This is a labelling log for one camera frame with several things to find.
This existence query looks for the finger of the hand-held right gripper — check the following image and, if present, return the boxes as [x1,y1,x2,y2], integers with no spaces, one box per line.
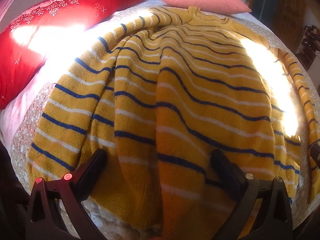
[309,140,320,171]

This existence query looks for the yellow striped knit sweater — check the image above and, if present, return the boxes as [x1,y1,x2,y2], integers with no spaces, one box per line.
[27,6,320,240]

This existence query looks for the dark wooden cabinet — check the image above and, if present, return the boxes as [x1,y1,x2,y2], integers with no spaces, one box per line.
[250,0,320,68]

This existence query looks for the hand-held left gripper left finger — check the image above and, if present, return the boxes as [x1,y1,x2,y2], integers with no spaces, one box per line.
[26,149,108,240]

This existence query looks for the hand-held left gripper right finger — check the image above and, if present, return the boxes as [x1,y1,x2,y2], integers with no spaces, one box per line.
[211,149,293,240]

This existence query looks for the red floral pillow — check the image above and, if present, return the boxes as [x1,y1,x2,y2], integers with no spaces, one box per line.
[0,0,152,110]

